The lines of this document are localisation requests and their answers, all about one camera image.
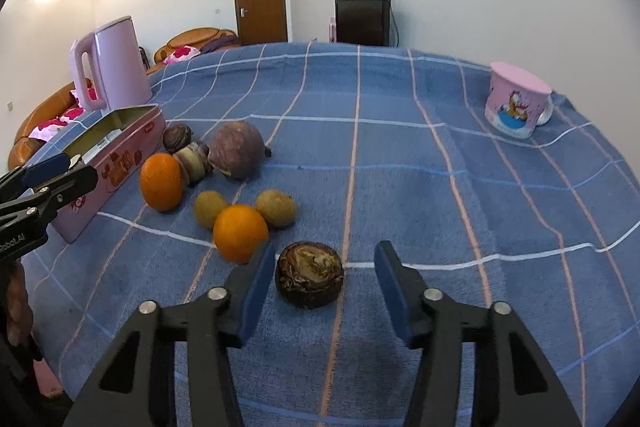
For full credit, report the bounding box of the black power cable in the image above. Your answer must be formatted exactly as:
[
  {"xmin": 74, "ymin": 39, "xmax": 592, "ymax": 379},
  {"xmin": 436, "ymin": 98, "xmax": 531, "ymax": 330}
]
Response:
[{"xmin": 388, "ymin": 0, "xmax": 400, "ymax": 48}]

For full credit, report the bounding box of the pink electric kettle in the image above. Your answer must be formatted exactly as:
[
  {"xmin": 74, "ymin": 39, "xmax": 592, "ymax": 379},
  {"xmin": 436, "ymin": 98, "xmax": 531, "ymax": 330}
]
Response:
[{"xmin": 69, "ymin": 16, "xmax": 153, "ymax": 112}]

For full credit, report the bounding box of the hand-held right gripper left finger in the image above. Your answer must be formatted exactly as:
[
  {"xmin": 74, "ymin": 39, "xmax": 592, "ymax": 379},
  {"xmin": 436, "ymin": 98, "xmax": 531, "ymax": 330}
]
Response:
[{"xmin": 62, "ymin": 242, "xmax": 277, "ymax": 427}]

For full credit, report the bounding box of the purple cloth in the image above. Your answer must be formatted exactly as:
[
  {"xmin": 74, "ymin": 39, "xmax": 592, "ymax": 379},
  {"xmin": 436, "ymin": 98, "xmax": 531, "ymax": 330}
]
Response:
[{"xmin": 200, "ymin": 35, "xmax": 239, "ymax": 54}]

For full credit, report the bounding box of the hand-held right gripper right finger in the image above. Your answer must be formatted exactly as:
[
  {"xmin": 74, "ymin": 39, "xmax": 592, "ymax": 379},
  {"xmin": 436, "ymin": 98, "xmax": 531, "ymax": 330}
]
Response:
[{"xmin": 374, "ymin": 241, "xmax": 583, "ymax": 427}]

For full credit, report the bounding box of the kiwi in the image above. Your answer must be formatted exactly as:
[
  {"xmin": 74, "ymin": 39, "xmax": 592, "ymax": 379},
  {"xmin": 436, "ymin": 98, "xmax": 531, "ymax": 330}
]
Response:
[
  {"xmin": 193, "ymin": 190, "xmax": 231, "ymax": 229},
  {"xmin": 255, "ymin": 189, "xmax": 298, "ymax": 228}
]

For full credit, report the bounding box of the pink tin box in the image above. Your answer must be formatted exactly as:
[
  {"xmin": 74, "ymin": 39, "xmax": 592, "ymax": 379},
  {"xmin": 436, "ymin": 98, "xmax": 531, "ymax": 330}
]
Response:
[{"xmin": 47, "ymin": 104, "xmax": 167, "ymax": 244}]

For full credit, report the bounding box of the blue checked blanket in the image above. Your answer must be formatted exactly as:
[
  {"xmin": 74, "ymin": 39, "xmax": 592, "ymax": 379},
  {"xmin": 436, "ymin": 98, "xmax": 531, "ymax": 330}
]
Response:
[{"xmin": 20, "ymin": 42, "xmax": 640, "ymax": 427}]

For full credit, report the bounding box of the person's left hand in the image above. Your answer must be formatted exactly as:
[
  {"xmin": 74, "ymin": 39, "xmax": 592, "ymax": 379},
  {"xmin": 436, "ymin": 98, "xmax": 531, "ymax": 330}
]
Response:
[{"xmin": 6, "ymin": 259, "xmax": 34, "ymax": 349}]

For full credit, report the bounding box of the black television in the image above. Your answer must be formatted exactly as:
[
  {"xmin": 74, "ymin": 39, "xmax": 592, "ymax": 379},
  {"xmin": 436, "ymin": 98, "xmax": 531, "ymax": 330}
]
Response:
[{"xmin": 334, "ymin": 0, "xmax": 391, "ymax": 47}]

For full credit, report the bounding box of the large purple round root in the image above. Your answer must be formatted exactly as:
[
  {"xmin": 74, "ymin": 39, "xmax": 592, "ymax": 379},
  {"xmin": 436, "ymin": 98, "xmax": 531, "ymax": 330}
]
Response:
[{"xmin": 207, "ymin": 120, "xmax": 266, "ymax": 180}]

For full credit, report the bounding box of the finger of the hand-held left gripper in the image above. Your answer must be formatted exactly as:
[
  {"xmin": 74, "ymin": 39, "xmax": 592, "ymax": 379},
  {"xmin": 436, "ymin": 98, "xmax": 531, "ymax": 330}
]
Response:
[
  {"xmin": 22, "ymin": 157, "xmax": 99, "ymax": 220},
  {"xmin": 0, "ymin": 153, "xmax": 72, "ymax": 202}
]

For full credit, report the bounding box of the pink cartoon mug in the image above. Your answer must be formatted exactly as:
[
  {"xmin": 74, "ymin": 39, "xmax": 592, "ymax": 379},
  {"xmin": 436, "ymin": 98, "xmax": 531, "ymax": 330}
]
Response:
[{"xmin": 484, "ymin": 61, "xmax": 554, "ymax": 140}]

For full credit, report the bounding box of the dark brown round root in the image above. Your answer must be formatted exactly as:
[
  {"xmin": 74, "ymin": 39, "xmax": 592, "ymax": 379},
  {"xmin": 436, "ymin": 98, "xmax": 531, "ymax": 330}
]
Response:
[{"xmin": 275, "ymin": 242, "xmax": 345, "ymax": 309}]

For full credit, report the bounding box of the orange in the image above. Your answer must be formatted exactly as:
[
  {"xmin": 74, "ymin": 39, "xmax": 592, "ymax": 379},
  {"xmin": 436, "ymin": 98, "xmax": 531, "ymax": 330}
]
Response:
[
  {"xmin": 213, "ymin": 204, "xmax": 270, "ymax": 264},
  {"xmin": 139, "ymin": 152, "xmax": 184, "ymax": 212}
]

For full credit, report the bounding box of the long orange leather sofa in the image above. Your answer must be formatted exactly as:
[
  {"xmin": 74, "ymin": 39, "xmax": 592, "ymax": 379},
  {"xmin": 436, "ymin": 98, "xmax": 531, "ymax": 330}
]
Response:
[{"xmin": 7, "ymin": 78, "xmax": 94, "ymax": 171}]

